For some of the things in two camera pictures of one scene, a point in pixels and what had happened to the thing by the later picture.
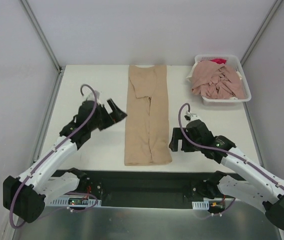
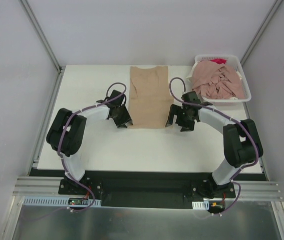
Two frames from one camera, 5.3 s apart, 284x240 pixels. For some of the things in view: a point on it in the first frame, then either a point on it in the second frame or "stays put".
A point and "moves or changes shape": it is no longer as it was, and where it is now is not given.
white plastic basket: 232,60 stays put
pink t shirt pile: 216,81 stays put
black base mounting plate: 148,190 stays put
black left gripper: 105,118 to 122,117
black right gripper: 183,141 to 179,118
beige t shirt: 147,139 moves or changes shape
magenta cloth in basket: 219,61 stays put
